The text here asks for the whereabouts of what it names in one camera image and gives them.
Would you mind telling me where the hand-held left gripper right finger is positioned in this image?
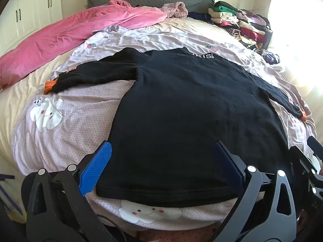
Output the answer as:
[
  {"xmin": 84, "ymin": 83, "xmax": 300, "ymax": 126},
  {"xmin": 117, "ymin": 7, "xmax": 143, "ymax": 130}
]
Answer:
[{"xmin": 209, "ymin": 141, "xmax": 298, "ymax": 242}]

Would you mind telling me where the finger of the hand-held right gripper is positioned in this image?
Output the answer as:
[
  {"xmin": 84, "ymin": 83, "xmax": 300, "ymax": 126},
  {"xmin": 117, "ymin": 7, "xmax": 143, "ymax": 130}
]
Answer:
[
  {"xmin": 289, "ymin": 146, "xmax": 319, "ymax": 182},
  {"xmin": 306, "ymin": 136, "xmax": 323, "ymax": 160}
]

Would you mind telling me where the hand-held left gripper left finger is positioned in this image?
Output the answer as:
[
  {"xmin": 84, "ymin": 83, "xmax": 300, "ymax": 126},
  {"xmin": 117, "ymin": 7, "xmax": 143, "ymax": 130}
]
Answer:
[{"xmin": 26, "ymin": 141, "xmax": 119, "ymax": 242}]

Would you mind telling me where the black sweater with orange cuffs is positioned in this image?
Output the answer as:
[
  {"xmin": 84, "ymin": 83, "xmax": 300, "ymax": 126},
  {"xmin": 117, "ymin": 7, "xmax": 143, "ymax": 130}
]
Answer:
[{"xmin": 43, "ymin": 47, "xmax": 307, "ymax": 208}]

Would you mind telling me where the white bag of purple clothes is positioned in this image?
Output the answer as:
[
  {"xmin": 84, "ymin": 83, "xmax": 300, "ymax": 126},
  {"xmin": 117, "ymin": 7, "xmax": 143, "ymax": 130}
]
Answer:
[{"xmin": 262, "ymin": 49, "xmax": 285, "ymax": 72}]

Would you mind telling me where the pile of folded clothes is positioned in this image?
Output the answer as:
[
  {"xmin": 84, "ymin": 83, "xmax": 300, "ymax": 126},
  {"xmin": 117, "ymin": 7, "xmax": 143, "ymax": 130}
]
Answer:
[{"xmin": 208, "ymin": 1, "xmax": 272, "ymax": 49}]

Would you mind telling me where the purple printed blanket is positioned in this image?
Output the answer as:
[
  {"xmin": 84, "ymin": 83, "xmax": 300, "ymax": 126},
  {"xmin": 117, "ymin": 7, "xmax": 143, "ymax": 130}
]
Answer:
[{"xmin": 14, "ymin": 18, "xmax": 317, "ymax": 232}]

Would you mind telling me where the light window curtain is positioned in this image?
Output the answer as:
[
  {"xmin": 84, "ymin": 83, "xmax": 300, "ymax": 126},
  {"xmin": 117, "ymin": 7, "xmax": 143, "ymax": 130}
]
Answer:
[{"xmin": 267, "ymin": 0, "xmax": 323, "ymax": 101}]

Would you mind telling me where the dark storage box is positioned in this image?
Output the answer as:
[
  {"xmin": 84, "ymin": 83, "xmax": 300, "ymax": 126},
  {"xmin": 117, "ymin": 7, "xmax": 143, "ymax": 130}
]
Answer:
[{"xmin": 264, "ymin": 28, "xmax": 273, "ymax": 49}]

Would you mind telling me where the pink quilt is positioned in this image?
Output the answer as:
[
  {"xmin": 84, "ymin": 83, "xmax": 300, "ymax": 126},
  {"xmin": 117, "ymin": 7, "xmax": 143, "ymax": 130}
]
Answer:
[{"xmin": 0, "ymin": 0, "xmax": 168, "ymax": 90}]

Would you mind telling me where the dark navy cloth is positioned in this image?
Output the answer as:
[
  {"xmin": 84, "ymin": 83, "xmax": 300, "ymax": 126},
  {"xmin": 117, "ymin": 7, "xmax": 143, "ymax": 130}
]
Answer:
[{"xmin": 188, "ymin": 11, "xmax": 215, "ymax": 24}]

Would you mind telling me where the pink fluffy garment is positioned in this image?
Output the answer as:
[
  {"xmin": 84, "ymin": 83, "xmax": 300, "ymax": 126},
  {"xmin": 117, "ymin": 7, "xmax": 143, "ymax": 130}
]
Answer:
[{"xmin": 163, "ymin": 2, "xmax": 189, "ymax": 19}]

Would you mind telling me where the cream wardrobe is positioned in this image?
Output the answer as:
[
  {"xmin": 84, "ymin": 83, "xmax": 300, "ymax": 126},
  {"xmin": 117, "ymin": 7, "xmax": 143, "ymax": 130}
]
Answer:
[{"xmin": 0, "ymin": 0, "xmax": 63, "ymax": 53}]

